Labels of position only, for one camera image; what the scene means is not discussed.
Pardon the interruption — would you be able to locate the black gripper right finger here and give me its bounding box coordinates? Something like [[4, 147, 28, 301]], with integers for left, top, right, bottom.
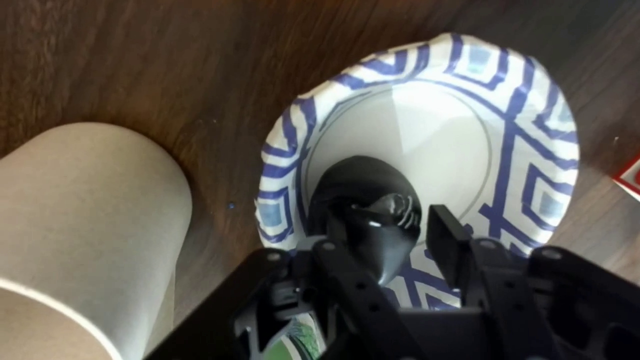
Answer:
[[425, 204, 562, 360]]

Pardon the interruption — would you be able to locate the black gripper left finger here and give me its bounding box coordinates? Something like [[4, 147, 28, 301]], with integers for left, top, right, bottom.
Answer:
[[312, 214, 399, 360]]

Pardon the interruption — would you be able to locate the black rounded object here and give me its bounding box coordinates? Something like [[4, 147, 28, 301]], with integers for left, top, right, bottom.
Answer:
[[305, 156, 422, 285]]

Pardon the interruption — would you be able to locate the blue patterned white paper bowl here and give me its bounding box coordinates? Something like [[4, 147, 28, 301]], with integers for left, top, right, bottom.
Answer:
[[254, 32, 582, 313]]

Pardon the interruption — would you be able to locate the red and white card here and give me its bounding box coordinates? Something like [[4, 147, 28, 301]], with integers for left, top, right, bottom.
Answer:
[[612, 156, 640, 202]]

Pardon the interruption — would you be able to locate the white paper towel roll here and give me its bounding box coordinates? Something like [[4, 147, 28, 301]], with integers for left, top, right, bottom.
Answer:
[[0, 123, 192, 360]]

